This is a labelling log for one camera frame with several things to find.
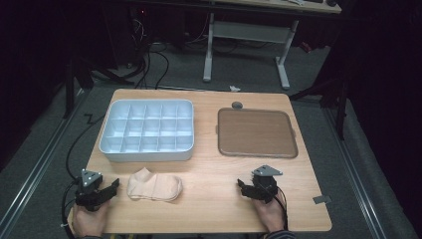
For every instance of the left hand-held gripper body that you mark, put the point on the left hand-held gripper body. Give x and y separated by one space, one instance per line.
89 177

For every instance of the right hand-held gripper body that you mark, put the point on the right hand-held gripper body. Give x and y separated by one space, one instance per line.
265 186

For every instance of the beige sock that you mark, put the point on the beige sock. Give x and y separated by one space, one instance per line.
154 187

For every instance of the person's right hand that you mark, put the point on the person's right hand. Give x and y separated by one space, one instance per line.
273 215

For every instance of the person's left hand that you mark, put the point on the person's left hand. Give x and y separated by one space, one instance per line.
88 222

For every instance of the brown tray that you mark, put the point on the brown tray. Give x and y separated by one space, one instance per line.
257 132

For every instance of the grey tape piece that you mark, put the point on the grey tape piece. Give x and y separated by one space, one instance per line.
321 199

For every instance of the white divided storage box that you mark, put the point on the white divided storage box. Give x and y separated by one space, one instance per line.
147 131

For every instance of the grey round table cap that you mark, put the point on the grey round table cap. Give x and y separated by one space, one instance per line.
237 105

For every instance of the black metal stand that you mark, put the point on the black metal stand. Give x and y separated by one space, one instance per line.
78 83
335 99

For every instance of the white crumpled paper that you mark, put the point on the white crumpled paper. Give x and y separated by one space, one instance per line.
234 88

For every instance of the white-legged background desk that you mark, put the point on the white-legged background desk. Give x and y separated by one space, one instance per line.
249 31

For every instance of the metal floor rail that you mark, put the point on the metal floor rail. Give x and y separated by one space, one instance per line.
356 179
40 162

